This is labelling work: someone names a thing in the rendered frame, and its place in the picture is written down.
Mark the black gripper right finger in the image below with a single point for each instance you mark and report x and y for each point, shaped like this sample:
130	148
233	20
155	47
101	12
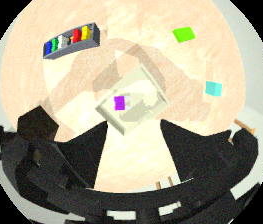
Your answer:
188	149

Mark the white fuse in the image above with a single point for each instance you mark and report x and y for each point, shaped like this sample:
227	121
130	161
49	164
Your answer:
62	41

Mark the green flat bar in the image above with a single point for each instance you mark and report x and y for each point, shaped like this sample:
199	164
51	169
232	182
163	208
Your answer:
183	34

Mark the teal block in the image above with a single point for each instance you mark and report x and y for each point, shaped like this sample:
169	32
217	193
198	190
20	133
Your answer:
213	89

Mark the red fuse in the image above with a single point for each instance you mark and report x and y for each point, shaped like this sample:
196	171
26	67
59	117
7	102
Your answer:
77	36

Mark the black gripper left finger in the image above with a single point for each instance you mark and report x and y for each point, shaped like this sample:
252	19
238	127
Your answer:
82	154

